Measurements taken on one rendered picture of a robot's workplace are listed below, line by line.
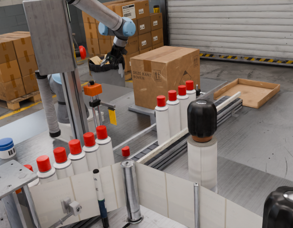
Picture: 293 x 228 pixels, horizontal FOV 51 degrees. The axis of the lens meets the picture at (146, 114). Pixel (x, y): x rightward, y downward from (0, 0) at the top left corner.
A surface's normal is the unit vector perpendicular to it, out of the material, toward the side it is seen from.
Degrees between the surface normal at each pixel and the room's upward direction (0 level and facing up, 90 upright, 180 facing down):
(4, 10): 90
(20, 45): 90
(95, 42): 88
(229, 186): 0
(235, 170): 0
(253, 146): 0
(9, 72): 90
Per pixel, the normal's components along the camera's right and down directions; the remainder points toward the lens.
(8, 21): 0.79, 0.18
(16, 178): -0.09, -0.91
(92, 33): -0.55, 0.40
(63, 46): 0.24, 0.38
